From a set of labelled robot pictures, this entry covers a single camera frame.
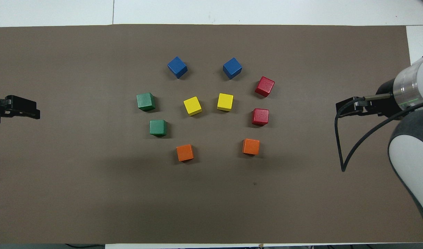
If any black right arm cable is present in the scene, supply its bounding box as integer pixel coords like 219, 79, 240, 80
335, 93, 423, 173

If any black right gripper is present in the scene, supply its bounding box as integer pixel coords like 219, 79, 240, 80
336, 79, 402, 118

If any orange wooden cube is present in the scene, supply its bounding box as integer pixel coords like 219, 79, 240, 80
242, 138, 260, 156
176, 144, 195, 162

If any blue wooden cube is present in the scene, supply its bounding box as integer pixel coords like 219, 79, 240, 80
223, 57, 243, 80
167, 56, 188, 79

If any yellow wooden cube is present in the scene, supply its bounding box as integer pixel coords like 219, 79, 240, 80
217, 93, 234, 112
183, 96, 203, 116

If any brown table mat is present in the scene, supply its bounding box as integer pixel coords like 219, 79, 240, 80
0, 24, 423, 244

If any green wooden cube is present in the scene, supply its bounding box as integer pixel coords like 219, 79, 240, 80
136, 92, 156, 111
149, 119, 168, 136

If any red wooden cube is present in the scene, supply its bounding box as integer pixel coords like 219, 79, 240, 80
255, 76, 275, 98
252, 108, 270, 126

